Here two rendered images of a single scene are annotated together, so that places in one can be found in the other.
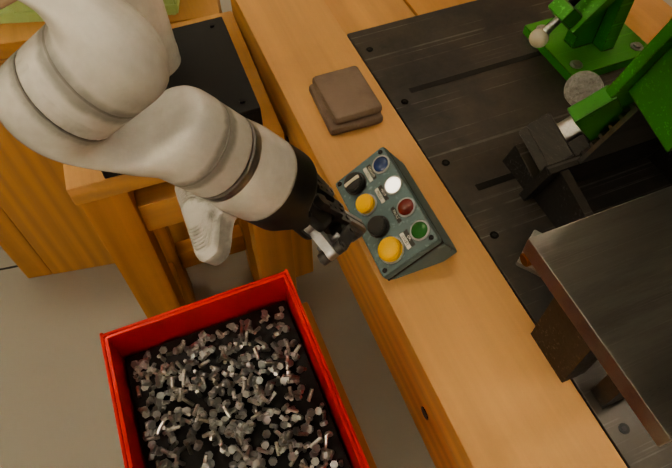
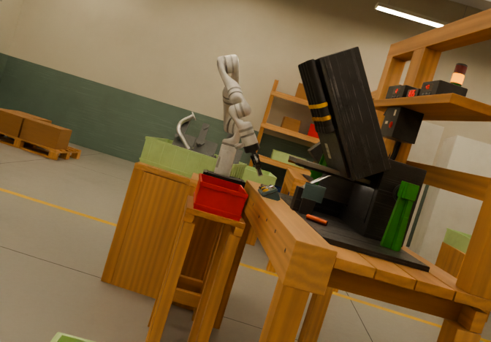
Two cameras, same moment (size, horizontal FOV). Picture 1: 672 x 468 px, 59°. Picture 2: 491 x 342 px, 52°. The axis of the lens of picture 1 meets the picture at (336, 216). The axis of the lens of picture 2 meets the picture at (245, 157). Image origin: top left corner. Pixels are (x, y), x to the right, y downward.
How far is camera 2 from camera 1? 213 cm
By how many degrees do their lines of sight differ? 53
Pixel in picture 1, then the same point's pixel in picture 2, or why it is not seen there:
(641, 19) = not seen: hidden behind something
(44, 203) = (139, 241)
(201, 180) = (245, 129)
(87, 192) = (194, 182)
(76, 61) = (243, 104)
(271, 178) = (253, 138)
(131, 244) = not seen: hidden behind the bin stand
